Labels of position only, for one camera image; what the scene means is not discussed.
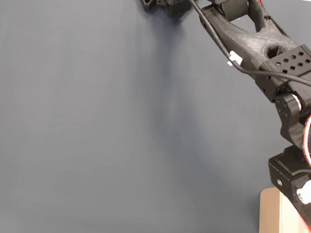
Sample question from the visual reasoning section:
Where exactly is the beige metal box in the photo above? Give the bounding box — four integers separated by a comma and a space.
254, 184, 311, 233

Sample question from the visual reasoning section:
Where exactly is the blue-grey table mat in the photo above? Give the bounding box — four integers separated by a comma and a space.
0, 0, 311, 233

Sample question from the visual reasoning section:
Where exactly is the white cable clip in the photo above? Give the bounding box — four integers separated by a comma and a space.
226, 50, 244, 68

